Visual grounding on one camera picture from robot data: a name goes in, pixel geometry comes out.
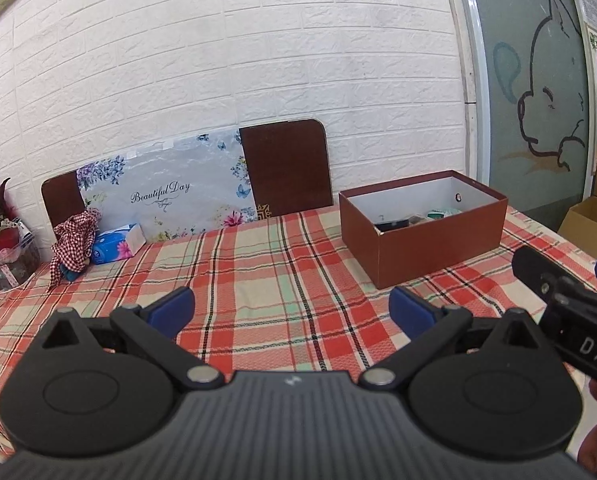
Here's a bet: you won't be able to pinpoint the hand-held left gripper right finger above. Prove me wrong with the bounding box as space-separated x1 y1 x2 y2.
359 286 547 397

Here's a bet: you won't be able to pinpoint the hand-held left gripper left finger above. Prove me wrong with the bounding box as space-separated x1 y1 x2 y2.
41 286 225 397

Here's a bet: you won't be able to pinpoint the brown cardboard storage box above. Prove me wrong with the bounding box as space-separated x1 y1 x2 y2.
339 170 508 290

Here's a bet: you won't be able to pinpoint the open cardboard box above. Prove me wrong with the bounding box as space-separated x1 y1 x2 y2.
559 195 597 261

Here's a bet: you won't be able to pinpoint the blue tissue pack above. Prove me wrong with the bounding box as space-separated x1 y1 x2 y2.
92 223 146 265

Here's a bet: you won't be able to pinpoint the plaid tablecloth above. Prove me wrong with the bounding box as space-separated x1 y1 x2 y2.
0 205 597 461

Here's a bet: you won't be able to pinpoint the red checked cloth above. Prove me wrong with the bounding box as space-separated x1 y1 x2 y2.
50 208 100 288

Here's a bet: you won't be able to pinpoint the floral printed board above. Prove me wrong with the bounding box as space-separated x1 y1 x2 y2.
77 129 258 242

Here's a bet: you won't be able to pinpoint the small brown chair back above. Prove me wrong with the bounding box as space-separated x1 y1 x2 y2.
42 170 86 228

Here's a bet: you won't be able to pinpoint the gift basket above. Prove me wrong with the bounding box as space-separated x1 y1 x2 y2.
0 210 42 291

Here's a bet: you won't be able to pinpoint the frosted glass door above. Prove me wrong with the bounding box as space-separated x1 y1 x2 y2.
441 0 597 201

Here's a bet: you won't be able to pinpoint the large brown chair back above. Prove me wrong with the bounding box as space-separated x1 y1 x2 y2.
239 119 333 218

